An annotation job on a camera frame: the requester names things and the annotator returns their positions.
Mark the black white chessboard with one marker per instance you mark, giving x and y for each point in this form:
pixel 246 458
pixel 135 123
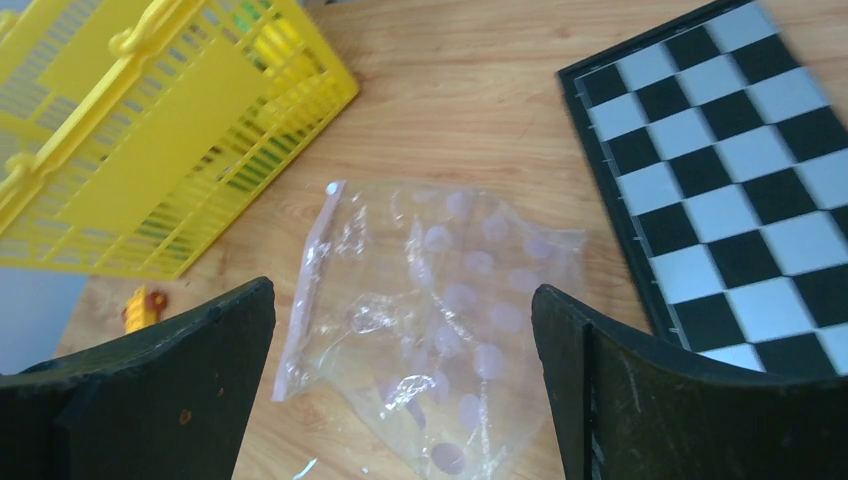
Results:
pixel 723 168

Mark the yellow toy car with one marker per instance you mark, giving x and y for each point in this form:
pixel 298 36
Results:
pixel 143 309

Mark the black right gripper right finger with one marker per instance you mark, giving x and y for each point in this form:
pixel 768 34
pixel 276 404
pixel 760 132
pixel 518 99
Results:
pixel 628 405

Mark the yellow plastic basket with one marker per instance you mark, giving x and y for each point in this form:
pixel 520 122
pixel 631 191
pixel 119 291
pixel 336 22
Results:
pixel 133 133

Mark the clear zip top bag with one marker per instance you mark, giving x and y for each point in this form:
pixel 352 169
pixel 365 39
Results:
pixel 413 302

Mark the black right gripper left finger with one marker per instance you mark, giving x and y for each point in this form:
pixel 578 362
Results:
pixel 169 401

